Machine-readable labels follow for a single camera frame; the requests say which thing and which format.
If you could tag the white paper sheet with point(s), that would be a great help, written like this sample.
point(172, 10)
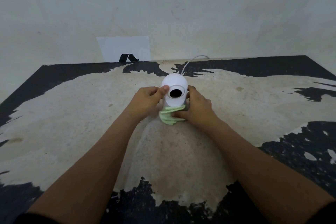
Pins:
point(123, 48)

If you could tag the person's black left sleeve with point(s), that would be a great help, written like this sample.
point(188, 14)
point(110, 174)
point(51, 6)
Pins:
point(34, 219)

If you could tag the white security camera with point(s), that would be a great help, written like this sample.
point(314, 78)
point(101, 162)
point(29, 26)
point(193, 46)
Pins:
point(174, 90)

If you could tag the light green cleaning cloth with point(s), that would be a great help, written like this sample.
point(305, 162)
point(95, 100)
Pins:
point(169, 116)

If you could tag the person's right thumb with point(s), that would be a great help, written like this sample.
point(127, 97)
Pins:
point(181, 114)

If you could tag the person's right hand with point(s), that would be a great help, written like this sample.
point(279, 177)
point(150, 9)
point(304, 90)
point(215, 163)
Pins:
point(197, 108)

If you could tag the person's black right sleeve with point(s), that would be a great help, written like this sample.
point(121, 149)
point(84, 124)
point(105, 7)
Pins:
point(324, 213)

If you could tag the person's right forearm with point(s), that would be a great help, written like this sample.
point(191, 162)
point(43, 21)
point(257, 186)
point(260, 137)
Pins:
point(265, 174)

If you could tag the person's left forearm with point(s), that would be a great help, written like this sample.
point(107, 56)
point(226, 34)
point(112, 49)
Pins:
point(86, 171)

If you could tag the person's black sleeve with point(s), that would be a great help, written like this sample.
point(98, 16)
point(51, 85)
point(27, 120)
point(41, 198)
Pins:
point(34, 219)
point(324, 213)

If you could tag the person's left hand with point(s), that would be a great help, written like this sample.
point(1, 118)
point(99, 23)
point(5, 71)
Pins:
point(143, 103)

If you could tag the person's left thumb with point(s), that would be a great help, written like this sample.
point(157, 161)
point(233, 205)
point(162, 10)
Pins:
point(162, 92)

